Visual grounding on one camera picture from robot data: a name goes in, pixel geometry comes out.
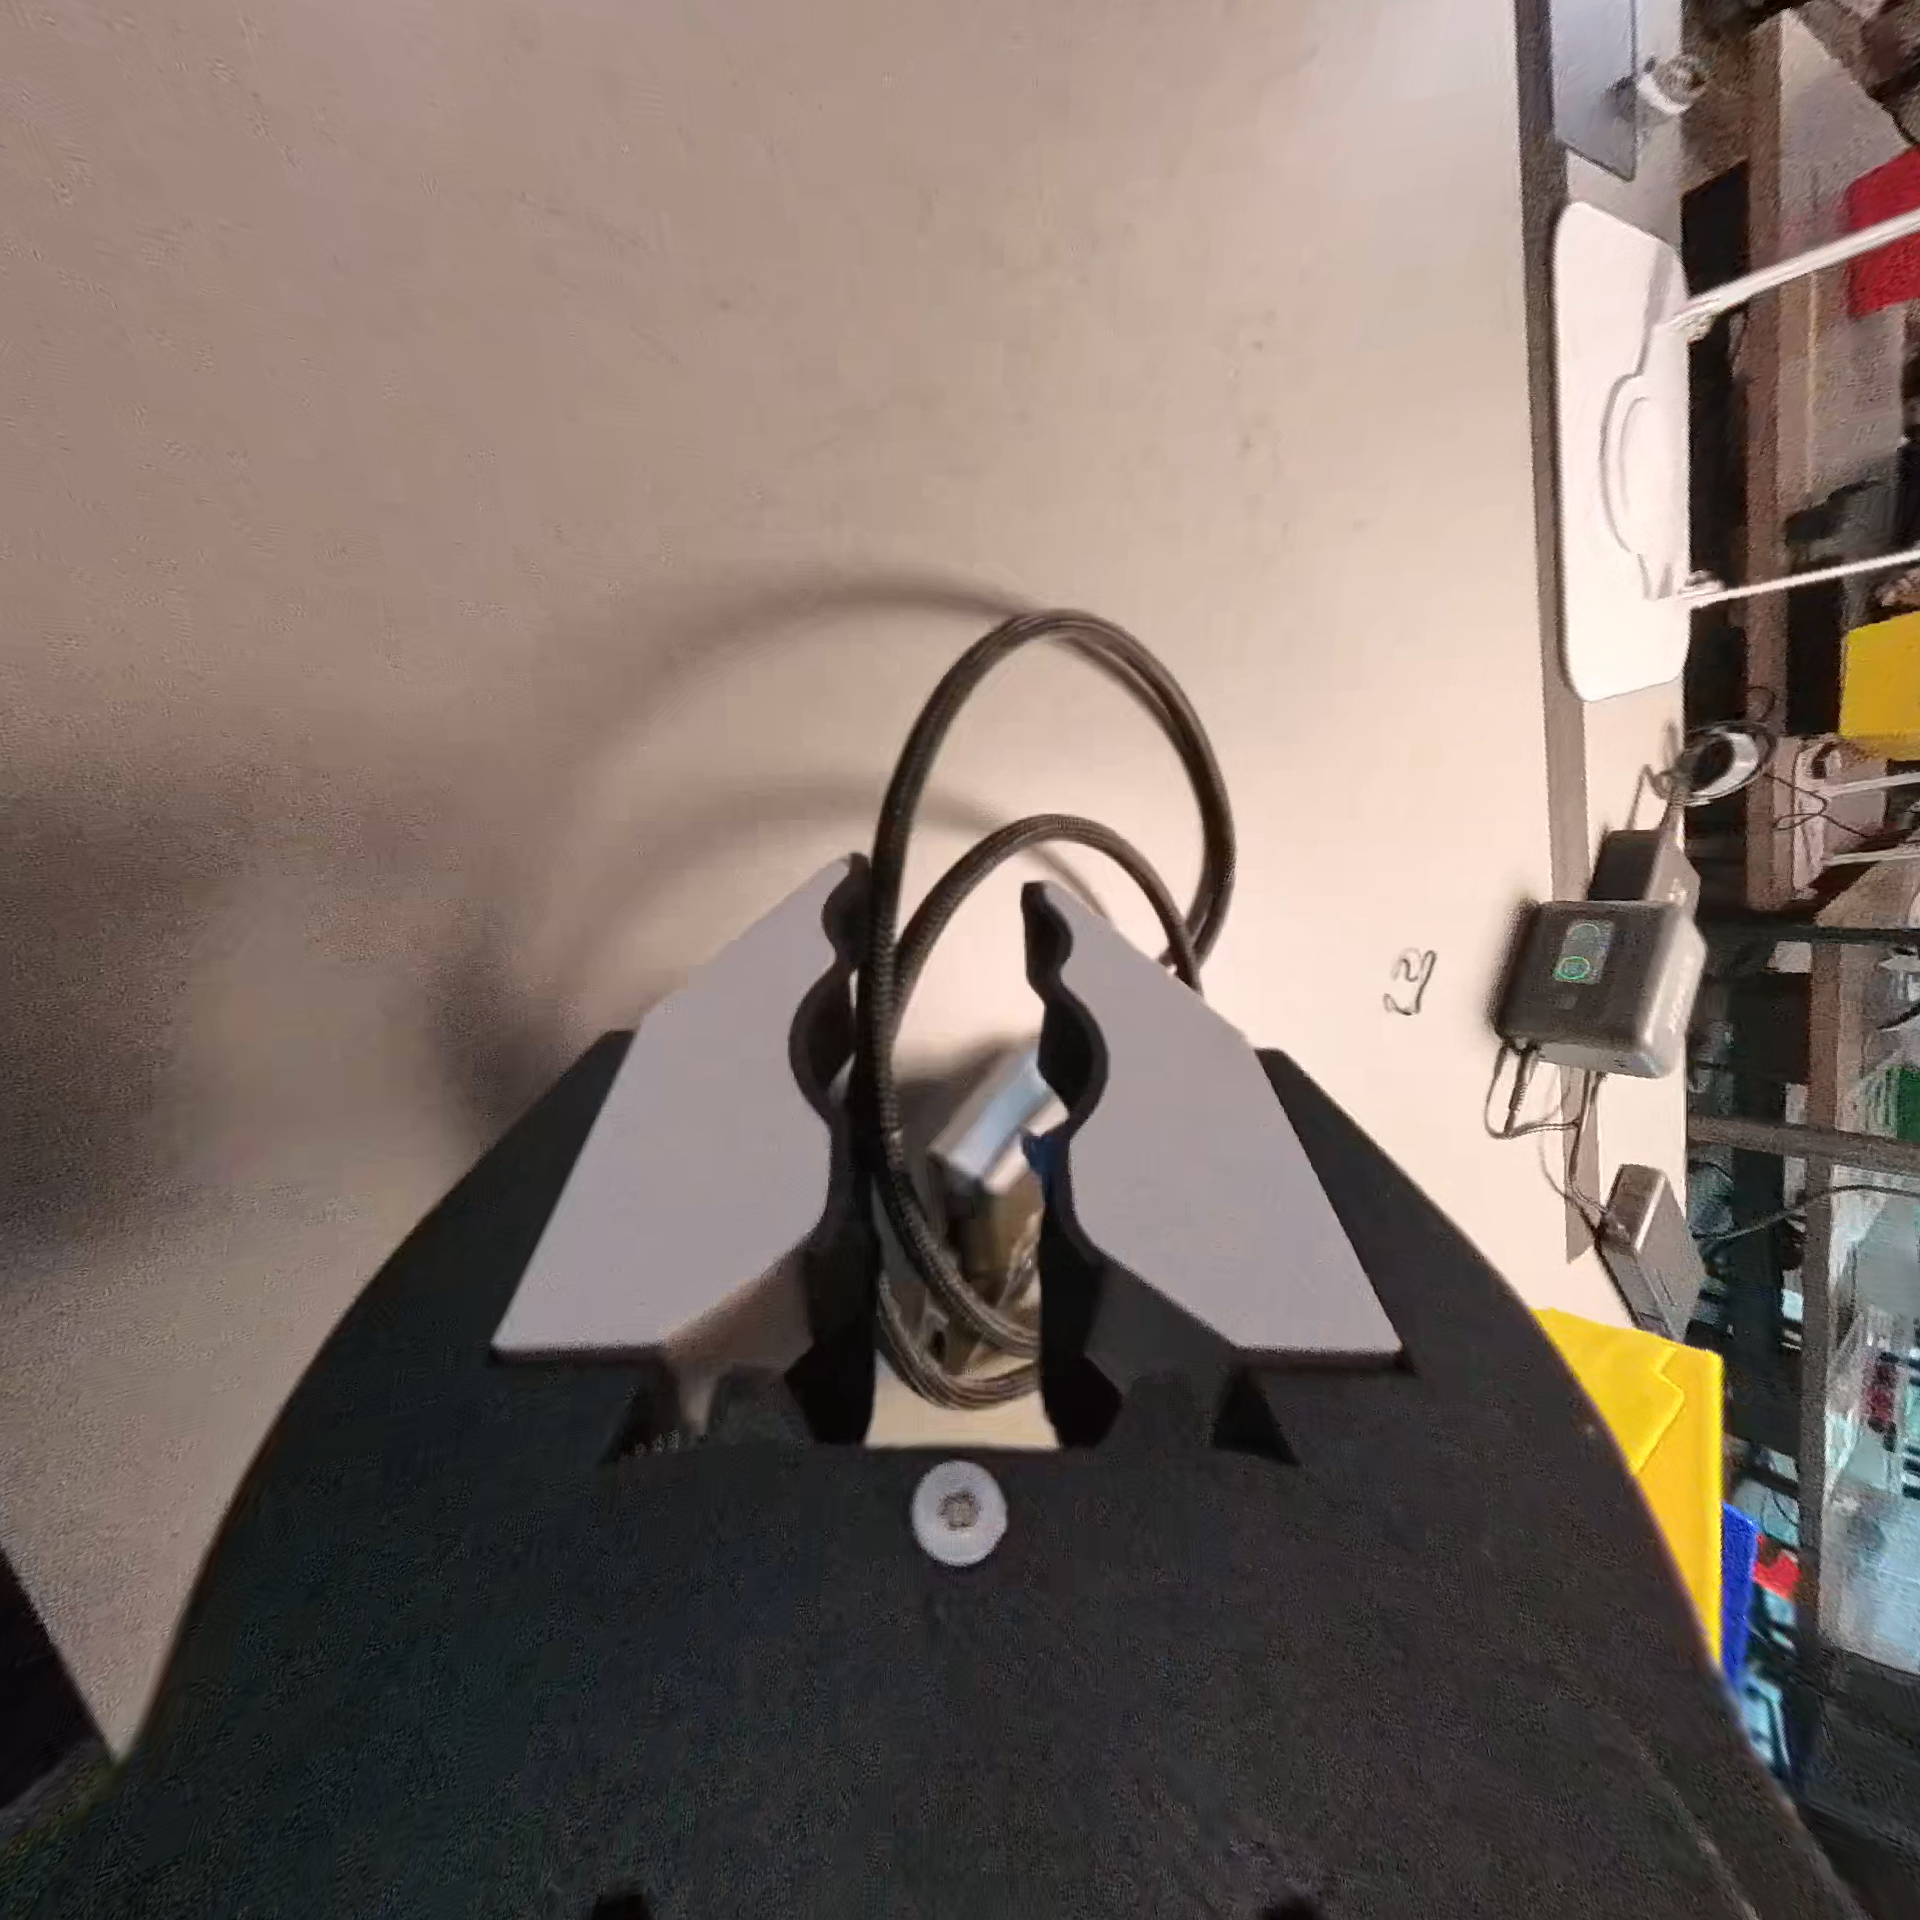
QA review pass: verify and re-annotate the yellow plastic bin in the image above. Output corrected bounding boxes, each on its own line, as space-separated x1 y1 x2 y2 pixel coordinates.
1532 1307 1729 1659

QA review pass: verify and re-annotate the red plastic bin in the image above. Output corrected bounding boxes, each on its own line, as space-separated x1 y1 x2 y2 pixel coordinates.
1846 150 1920 316

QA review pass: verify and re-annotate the grey power bank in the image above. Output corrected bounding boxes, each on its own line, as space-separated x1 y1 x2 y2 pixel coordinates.
1494 899 1712 1081

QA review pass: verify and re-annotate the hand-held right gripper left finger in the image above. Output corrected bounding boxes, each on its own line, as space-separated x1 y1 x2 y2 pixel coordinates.
492 855 880 1421

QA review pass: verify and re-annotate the white stand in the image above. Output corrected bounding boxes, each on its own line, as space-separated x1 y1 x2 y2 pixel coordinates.
1552 202 1920 704

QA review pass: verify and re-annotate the blue plastic bin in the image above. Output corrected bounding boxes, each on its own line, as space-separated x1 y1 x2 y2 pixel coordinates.
1718 1500 1761 1683

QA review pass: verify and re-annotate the grey flat panel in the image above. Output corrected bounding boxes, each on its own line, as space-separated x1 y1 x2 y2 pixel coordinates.
1544 0 1688 183

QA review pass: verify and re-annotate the small yellow bin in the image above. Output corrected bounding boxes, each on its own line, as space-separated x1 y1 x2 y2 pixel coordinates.
1842 610 1920 759

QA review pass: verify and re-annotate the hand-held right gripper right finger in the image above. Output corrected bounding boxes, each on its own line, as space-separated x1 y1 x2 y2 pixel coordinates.
1020 878 1412 1383

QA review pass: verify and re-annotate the grey power adapter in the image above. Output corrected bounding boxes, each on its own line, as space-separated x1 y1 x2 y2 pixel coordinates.
1596 1165 1712 1336

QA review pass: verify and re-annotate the thick black braided hdmi cable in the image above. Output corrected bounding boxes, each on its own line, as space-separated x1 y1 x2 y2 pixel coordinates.
855 608 1238 1411

